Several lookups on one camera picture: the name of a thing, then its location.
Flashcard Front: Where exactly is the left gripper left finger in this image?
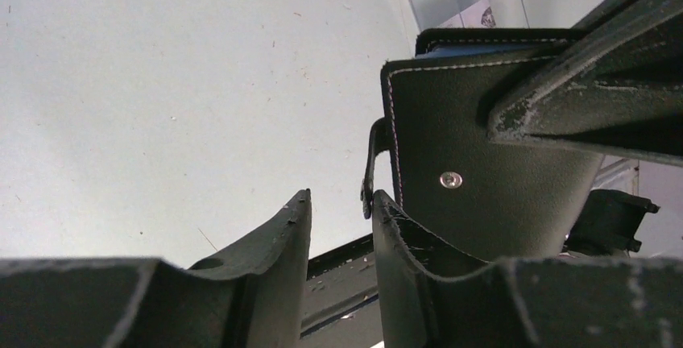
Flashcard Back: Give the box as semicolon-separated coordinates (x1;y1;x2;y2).
1;189;312;347

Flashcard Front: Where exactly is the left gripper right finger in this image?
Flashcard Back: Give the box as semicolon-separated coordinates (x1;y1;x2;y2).
372;190;682;347

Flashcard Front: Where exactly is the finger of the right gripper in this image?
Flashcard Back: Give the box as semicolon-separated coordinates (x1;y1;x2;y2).
488;62;682;167
511;0;683;117

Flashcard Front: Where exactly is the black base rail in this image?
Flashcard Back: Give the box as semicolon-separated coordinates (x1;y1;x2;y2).
300;234;378;339

